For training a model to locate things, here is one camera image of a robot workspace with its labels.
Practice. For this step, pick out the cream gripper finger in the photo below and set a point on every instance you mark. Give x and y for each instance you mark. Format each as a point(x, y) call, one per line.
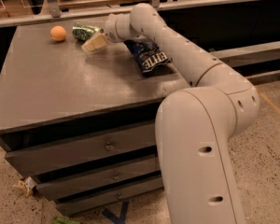
point(97, 41)

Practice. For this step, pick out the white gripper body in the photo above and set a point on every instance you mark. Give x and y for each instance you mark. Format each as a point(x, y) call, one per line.
point(113, 30)

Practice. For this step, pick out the green crushed can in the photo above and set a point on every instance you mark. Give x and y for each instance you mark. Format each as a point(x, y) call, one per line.
point(84, 32)

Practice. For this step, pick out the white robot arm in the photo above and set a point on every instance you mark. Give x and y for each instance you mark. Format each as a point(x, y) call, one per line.
point(193, 126)

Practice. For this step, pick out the orange fruit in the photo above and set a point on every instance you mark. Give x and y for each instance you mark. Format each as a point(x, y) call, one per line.
point(58, 33)

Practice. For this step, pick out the blue chip bag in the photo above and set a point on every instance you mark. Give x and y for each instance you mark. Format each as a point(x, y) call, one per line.
point(147, 54)

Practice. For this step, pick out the grey metal railing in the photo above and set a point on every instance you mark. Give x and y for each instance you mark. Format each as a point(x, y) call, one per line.
point(19, 12)

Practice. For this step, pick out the grey drawer cabinet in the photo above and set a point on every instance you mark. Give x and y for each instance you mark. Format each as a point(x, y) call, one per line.
point(53, 91)

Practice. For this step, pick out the top grey drawer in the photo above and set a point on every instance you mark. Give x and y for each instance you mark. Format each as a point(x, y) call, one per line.
point(74, 151)

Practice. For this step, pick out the grey drawer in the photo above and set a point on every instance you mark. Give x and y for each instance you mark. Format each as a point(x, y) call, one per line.
point(103, 197)
point(74, 151)
point(75, 184)

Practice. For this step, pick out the middle grey drawer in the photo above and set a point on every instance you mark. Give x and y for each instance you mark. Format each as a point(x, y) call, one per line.
point(75, 184)

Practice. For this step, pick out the crumpled paper scrap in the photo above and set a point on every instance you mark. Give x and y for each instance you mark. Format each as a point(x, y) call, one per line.
point(27, 185)

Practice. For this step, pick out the bottom grey drawer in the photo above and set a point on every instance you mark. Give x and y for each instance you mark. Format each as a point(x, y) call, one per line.
point(103, 197)

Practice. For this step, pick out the green object on floor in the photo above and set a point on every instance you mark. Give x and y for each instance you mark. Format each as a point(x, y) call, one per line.
point(62, 220)

